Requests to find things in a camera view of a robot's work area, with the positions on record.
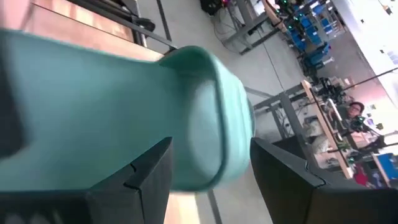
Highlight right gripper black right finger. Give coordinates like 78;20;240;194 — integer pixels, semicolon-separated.
249;137;398;224

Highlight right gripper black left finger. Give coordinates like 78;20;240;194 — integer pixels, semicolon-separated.
0;136;174;224

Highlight teal green rubber slide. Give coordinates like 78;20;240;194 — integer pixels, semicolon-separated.
0;27;256;193

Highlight wooden workbench grey legs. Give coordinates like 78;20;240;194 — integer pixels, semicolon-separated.
253;80;355;180

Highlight blue box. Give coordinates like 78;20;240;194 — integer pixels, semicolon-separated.
371;152;398;187

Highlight person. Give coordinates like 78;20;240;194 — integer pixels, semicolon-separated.
341;101;367;122

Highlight blue storage bin rack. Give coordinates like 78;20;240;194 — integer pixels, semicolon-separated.
287;0;345;68

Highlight black computer case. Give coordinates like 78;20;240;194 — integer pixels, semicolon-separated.
200;0;225;16

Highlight wooden shelf black metal frame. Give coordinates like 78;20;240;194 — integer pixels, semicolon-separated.
23;0;165;62

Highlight grey metal table frame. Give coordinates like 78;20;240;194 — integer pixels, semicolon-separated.
222;0;282;56

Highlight black metal rig frame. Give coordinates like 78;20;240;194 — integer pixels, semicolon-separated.
67;0;179;52

